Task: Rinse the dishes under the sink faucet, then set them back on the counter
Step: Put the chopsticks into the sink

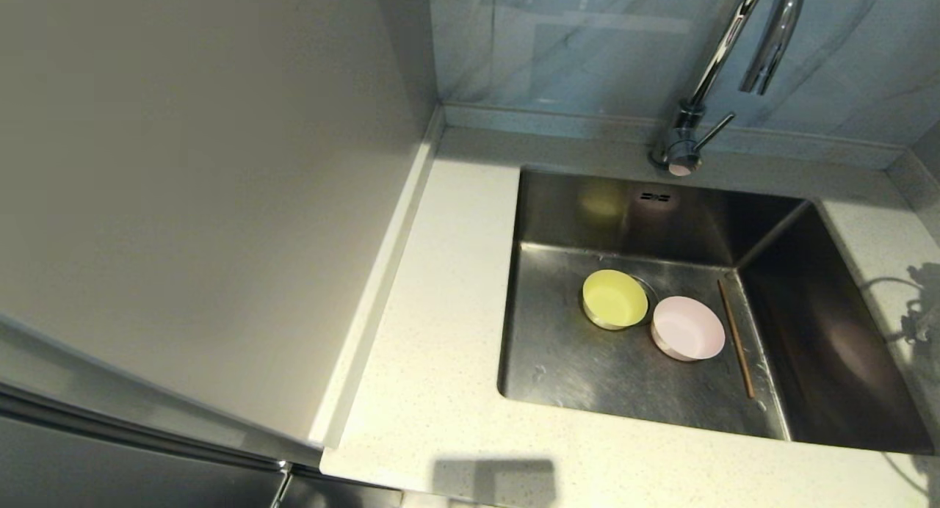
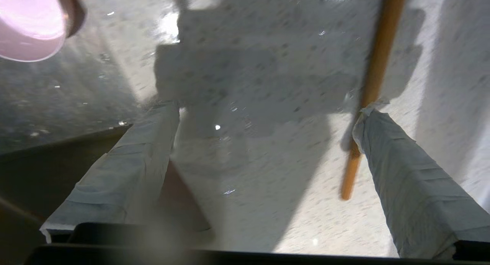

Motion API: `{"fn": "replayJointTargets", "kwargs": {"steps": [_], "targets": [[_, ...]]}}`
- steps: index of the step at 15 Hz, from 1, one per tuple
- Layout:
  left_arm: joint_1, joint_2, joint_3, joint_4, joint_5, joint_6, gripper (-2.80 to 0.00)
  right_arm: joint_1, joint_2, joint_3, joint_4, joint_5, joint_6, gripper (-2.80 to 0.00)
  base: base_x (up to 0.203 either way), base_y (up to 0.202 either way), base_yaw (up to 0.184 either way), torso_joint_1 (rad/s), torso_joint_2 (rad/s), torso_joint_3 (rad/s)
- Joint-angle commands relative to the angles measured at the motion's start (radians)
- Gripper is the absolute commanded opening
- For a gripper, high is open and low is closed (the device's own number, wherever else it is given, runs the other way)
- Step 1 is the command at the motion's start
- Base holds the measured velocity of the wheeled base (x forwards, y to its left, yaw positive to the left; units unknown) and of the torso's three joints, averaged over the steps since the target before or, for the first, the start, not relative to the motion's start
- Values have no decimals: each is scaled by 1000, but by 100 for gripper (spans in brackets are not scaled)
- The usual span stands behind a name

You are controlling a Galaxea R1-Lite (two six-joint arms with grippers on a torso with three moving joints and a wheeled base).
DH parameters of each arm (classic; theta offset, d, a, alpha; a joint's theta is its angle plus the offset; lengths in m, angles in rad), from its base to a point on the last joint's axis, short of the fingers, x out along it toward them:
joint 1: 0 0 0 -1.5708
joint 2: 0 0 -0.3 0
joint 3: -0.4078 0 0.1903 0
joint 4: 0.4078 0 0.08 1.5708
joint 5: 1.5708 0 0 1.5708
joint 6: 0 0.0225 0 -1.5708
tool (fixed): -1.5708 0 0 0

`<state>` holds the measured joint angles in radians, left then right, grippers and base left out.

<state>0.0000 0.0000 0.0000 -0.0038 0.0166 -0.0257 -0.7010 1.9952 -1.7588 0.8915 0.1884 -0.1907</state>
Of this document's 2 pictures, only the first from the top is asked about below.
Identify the yellow plastic bowl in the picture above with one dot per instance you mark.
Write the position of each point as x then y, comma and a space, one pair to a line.
615, 299

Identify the stainless steel sink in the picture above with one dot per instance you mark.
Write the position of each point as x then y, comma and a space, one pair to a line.
587, 376

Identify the pink plastic bowl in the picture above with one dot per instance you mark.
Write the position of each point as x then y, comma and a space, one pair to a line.
690, 330

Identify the metal sink drain strainer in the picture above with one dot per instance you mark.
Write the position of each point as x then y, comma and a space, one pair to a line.
653, 299

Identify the grey tall cabinet door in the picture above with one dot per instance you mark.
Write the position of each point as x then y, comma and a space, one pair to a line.
110, 471

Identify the chrome gooseneck faucet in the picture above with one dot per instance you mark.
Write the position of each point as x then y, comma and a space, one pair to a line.
687, 137

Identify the wooden chopstick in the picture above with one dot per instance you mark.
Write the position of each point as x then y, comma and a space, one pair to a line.
736, 339

